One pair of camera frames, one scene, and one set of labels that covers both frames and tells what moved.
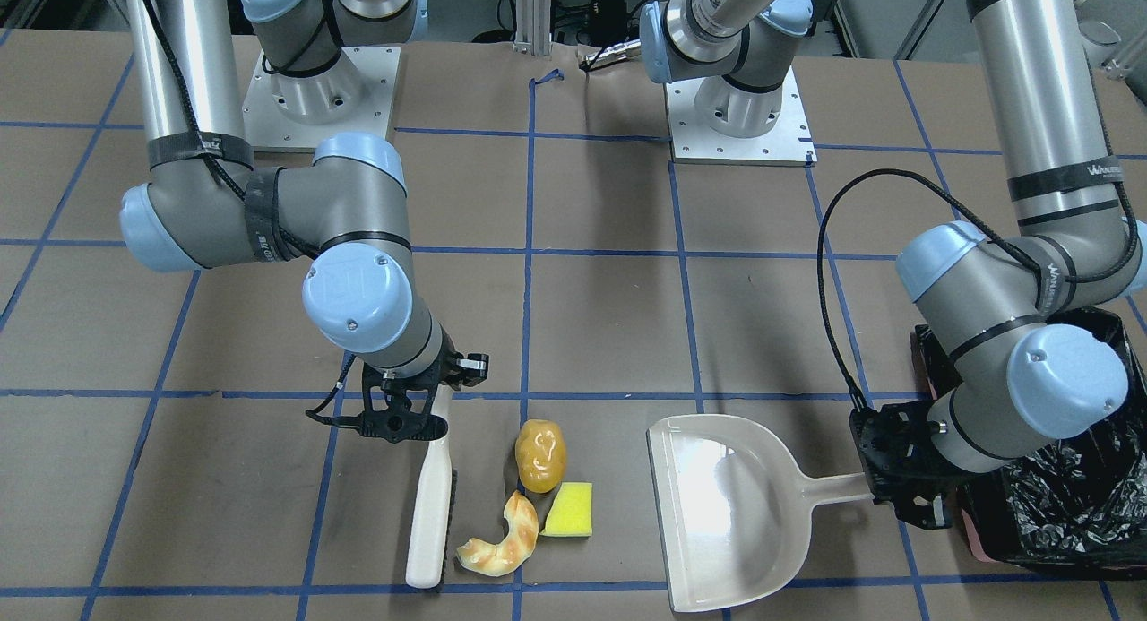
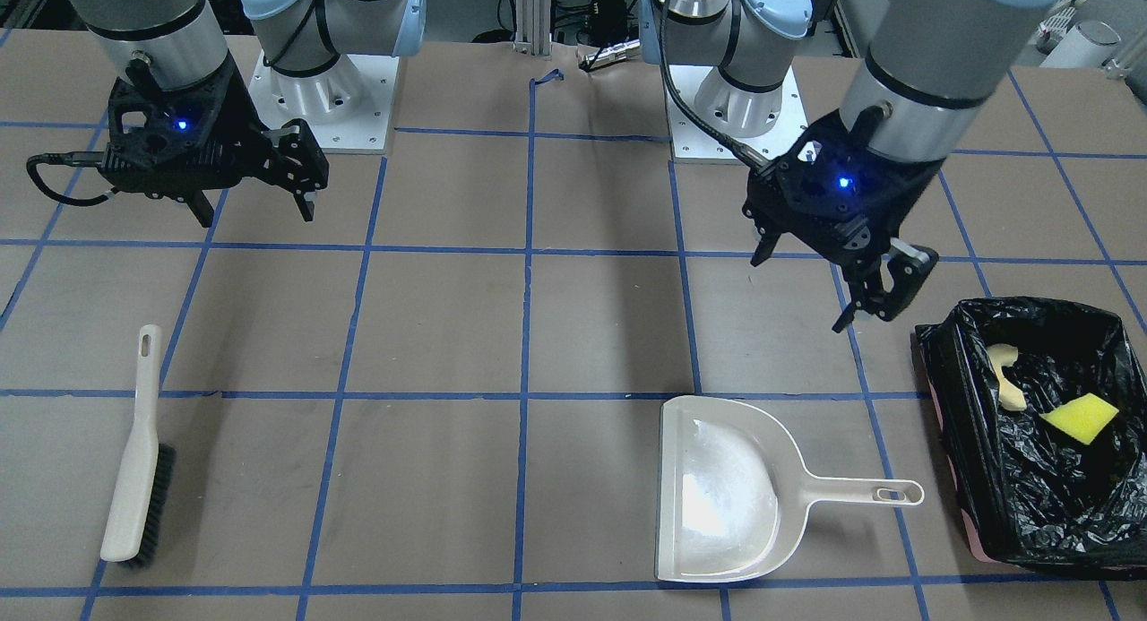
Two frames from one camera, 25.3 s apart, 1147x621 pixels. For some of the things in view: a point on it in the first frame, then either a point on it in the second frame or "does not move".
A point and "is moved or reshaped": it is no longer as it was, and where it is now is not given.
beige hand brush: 435,515 → 143,477
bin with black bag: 1074,506 does not move
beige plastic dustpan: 735,509 is moved or reshaped
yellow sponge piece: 571,512 is moved or reshaped
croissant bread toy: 487,559 is moved or reshaped
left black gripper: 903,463 → 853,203
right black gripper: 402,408 → 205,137
